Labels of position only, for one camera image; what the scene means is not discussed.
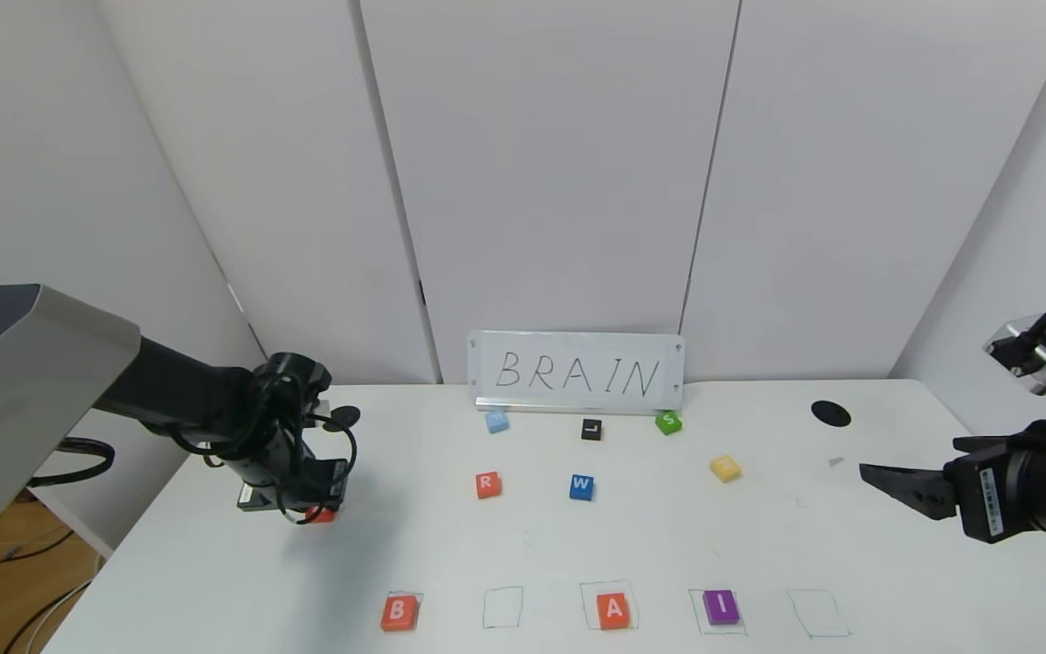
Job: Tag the light blue letter block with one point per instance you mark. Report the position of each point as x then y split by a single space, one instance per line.
498 422

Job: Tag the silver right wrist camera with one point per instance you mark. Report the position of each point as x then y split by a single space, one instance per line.
1027 359

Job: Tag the green letter S block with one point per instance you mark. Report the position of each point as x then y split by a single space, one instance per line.
668 423

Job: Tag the blue letter W block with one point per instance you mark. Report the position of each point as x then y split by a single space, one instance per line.
581 488

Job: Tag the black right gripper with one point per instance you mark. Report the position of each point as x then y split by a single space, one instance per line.
981 495

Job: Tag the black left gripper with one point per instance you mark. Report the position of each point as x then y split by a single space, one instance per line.
321 483

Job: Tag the red letter A block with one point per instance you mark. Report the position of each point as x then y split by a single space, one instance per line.
614 612
321 517

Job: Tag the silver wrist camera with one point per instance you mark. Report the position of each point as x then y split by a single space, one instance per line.
252 498
1027 359

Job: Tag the purple letter I block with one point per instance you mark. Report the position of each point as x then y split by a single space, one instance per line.
721 607

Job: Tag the yellow letter block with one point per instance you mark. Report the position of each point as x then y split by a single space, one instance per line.
725 469

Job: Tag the black letter L block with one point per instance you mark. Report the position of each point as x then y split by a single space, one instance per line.
591 430

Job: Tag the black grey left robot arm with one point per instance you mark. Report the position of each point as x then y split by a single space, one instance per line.
33 391

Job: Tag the white BRAIN sign board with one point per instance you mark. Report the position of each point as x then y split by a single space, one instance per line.
577 350

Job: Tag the red letter B block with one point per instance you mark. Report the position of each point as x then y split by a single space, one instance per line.
399 613

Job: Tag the red letter R block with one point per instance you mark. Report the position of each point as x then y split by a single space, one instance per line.
488 486

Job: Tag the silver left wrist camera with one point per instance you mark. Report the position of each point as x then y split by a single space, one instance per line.
252 498

